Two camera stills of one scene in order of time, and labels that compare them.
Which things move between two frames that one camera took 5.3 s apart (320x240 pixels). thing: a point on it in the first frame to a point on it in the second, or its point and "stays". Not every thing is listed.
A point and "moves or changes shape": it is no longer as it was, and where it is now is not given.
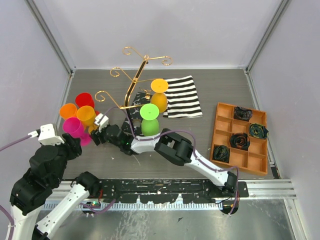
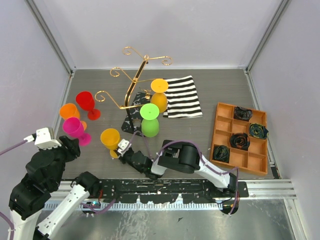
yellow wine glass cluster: [87, 115] moves or changes shape
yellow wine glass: [159, 86] stays
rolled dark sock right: [258, 130] stays
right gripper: [95, 136] to [122, 158]
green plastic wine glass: [150, 124] stays
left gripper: [75, 148] stays
